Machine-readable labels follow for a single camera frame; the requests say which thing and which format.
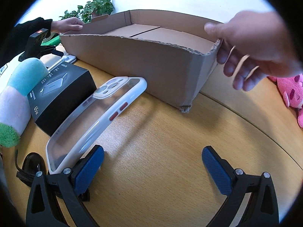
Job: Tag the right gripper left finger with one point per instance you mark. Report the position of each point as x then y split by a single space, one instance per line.
43 208

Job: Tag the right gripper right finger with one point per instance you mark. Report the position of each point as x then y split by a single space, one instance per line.
262 207

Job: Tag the white folding phone stand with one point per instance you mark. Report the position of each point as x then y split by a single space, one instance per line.
69 59

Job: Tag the black sunglasses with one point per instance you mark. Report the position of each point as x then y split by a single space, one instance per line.
33 163

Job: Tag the black charger box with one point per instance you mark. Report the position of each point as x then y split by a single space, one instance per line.
58 94

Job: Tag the pink blue green plush toy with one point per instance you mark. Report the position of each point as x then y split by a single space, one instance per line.
15 108

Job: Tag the white clear phone case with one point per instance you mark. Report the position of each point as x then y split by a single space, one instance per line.
89 120

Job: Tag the brown cardboard tray box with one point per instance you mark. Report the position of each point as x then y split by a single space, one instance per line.
170 50

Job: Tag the black sleeve forearm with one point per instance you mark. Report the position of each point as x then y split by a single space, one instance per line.
16 41

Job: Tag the person's left hand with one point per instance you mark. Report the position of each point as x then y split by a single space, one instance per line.
65 25

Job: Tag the person's right hand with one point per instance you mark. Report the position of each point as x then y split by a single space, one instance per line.
255 45

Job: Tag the green table cloth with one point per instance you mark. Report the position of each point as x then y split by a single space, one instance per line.
52 42

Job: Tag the potted green plant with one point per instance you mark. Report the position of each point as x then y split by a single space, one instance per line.
90 10

